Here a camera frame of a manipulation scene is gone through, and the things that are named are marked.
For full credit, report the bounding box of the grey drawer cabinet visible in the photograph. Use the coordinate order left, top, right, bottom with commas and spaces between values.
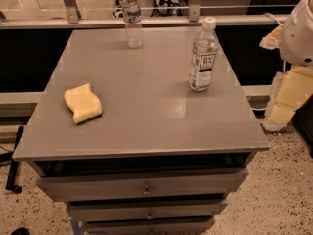
12, 26, 271, 235

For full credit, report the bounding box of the middle grey drawer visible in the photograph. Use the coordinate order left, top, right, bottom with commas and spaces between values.
67, 199, 227, 222

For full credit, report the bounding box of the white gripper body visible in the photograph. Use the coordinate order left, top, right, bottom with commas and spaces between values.
280, 3, 313, 66

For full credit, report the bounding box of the clear plastic water bottle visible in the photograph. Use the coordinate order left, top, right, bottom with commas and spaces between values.
122, 0, 143, 48

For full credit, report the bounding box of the black tripod leg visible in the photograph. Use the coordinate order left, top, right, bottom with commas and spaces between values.
6, 126, 24, 194

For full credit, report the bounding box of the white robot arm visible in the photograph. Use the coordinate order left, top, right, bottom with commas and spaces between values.
259, 0, 313, 132

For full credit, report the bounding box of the metal railing frame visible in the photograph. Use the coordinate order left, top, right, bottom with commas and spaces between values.
0, 0, 300, 29

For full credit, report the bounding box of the bottom grey drawer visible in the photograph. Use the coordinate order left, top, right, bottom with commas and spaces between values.
85, 216, 215, 235

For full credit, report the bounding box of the blue label plastic water bottle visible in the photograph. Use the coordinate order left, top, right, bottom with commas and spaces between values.
189, 17, 219, 92

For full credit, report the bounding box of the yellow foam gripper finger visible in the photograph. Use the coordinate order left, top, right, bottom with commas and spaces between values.
263, 65, 313, 132
259, 25, 282, 50

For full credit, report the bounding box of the white cable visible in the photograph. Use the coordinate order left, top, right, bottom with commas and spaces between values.
263, 12, 284, 26

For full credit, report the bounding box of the yellow wavy sponge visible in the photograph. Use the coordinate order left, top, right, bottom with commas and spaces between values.
64, 83, 103, 124

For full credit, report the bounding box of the grey drawer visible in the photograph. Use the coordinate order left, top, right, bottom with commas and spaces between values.
37, 168, 248, 202
67, 199, 227, 222
85, 216, 215, 235

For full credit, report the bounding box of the top grey drawer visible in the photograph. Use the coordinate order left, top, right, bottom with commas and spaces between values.
37, 168, 248, 202

